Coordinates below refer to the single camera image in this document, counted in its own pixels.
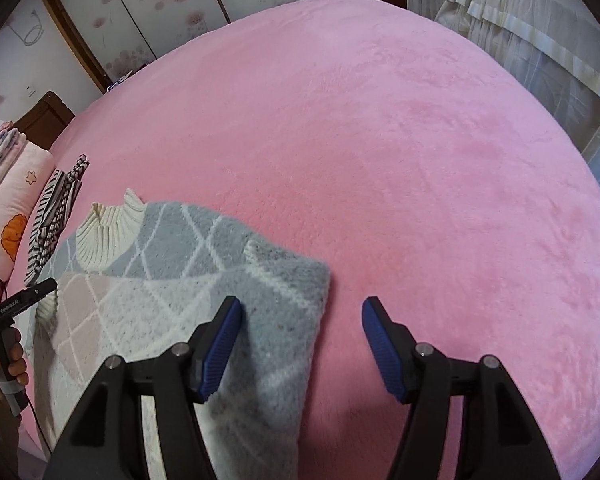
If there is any white wall cable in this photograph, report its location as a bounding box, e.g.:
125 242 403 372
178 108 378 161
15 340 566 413
7 7 46 48

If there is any black white striped garment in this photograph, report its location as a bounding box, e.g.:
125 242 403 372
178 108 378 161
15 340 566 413
24 154 90 286

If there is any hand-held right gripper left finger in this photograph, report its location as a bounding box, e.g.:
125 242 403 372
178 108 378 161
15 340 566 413
42 296 244 480

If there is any floral sliding door wardrobe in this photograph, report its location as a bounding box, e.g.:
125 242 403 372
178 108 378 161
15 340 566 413
37 0 341 93

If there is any person's left hand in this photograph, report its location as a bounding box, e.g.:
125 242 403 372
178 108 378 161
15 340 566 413
0 329 29 396

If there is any folded pink striped quilt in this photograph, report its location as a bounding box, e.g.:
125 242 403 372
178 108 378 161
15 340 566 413
0 120 28 191

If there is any dark wooden headboard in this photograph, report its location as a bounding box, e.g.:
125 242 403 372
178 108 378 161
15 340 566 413
14 91 76 151

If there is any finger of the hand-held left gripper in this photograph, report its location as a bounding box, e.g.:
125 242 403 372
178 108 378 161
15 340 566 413
25 278 59 305

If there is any pink fleece blanket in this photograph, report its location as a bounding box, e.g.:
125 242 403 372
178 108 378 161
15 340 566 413
17 0 600 480

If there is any white lace curtain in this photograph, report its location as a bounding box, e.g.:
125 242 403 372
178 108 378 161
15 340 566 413
401 0 600 196

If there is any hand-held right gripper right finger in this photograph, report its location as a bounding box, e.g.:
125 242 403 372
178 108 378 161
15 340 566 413
361 296 561 480

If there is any grey diamond pattern sweater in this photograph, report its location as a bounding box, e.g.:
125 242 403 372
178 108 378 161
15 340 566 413
24 187 333 480

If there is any pink flower print pillow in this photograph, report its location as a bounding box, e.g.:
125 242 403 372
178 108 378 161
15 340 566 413
0 137 56 281

